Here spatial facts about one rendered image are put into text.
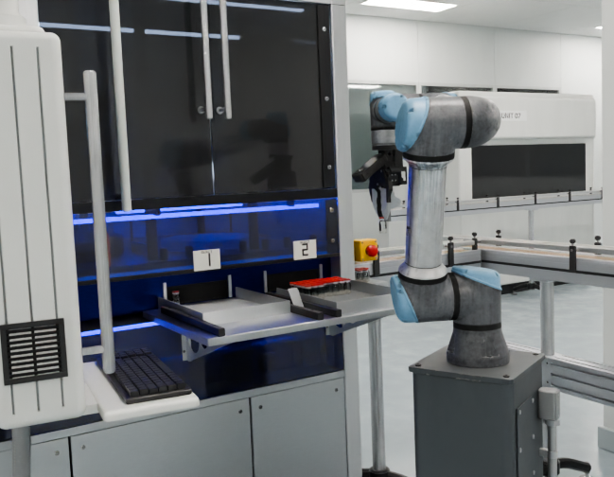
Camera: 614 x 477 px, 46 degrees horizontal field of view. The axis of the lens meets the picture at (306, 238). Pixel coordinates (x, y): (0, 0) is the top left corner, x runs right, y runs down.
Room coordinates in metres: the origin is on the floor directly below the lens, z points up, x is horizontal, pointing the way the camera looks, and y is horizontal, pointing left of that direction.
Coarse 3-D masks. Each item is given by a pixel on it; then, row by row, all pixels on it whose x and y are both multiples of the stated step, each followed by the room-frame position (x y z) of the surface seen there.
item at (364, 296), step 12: (276, 288) 2.22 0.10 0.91; (360, 288) 2.28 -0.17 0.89; (372, 288) 2.23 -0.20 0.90; (384, 288) 2.17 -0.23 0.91; (312, 300) 2.04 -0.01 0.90; (324, 300) 1.99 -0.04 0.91; (336, 300) 2.15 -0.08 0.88; (348, 300) 1.95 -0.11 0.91; (360, 300) 1.97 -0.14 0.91; (372, 300) 1.99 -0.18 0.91; (384, 300) 2.01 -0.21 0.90; (348, 312) 1.95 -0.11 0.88
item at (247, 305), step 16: (240, 288) 2.25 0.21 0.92; (160, 304) 2.13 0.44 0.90; (176, 304) 2.01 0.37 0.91; (192, 304) 2.18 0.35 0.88; (208, 304) 2.17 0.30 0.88; (224, 304) 2.16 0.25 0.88; (240, 304) 2.15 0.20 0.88; (256, 304) 2.14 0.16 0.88; (272, 304) 1.96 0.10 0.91; (288, 304) 1.98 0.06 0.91; (208, 320) 1.86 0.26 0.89; (224, 320) 1.89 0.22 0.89; (240, 320) 1.91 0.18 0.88
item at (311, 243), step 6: (300, 240) 2.31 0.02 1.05; (306, 240) 2.32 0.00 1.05; (312, 240) 2.33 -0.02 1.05; (294, 246) 2.30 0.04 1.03; (300, 246) 2.31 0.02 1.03; (306, 246) 2.32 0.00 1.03; (312, 246) 2.33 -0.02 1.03; (294, 252) 2.30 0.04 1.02; (300, 252) 2.31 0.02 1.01; (306, 252) 2.32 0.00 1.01; (312, 252) 2.33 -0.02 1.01; (294, 258) 2.30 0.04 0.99; (300, 258) 2.31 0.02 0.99; (306, 258) 2.32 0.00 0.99
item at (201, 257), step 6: (198, 252) 2.13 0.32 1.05; (204, 252) 2.14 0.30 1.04; (210, 252) 2.15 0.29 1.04; (216, 252) 2.16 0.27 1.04; (198, 258) 2.13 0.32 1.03; (204, 258) 2.14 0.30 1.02; (210, 258) 2.15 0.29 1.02; (216, 258) 2.16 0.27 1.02; (198, 264) 2.13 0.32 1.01; (204, 264) 2.14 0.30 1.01; (216, 264) 2.16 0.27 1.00; (198, 270) 2.13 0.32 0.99; (204, 270) 2.14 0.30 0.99
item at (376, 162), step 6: (378, 156) 2.08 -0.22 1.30; (384, 156) 2.08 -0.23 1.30; (366, 162) 2.10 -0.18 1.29; (372, 162) 2.07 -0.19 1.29; (378, 162) 2.07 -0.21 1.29; (384, 162) 2.08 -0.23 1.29; (360, 168) 2.06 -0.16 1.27; (366, 168) 2.04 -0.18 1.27; (372, 168) 2.05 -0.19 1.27; (378, 168) 2.07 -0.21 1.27; (354, 174) 2.06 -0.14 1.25; (360, 174) 2.03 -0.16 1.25; (366, 174) 2.04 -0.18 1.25; (372, 174) 2.05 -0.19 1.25; (354, 180) 2.06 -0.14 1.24; (360, 180) 2.04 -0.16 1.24
